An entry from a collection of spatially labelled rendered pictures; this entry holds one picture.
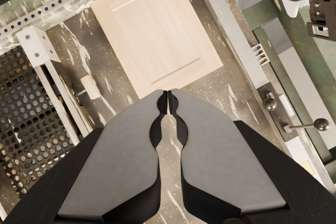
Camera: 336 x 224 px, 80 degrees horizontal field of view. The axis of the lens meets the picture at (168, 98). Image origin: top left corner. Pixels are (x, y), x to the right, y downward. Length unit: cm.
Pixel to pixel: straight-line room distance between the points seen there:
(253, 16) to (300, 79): 247
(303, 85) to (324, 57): 240
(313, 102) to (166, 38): 262
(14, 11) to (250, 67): 81
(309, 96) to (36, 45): 298
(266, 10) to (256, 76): 27
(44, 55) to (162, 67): 38
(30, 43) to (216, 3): 62
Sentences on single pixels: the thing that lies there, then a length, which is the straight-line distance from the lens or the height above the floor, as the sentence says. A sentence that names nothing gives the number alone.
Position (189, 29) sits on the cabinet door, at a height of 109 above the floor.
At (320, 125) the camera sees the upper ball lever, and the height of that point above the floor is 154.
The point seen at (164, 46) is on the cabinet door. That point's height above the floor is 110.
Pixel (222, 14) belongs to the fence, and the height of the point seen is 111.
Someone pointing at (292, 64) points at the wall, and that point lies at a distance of 340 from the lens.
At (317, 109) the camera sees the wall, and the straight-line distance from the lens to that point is 311.
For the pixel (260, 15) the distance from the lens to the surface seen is 88.
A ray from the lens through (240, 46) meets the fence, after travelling 74.
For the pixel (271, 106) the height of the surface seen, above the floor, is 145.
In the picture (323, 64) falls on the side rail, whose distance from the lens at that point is 86.
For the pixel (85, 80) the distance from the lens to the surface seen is 75.
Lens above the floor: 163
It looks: 34 degrees down
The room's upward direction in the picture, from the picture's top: 152 degrees clockwise
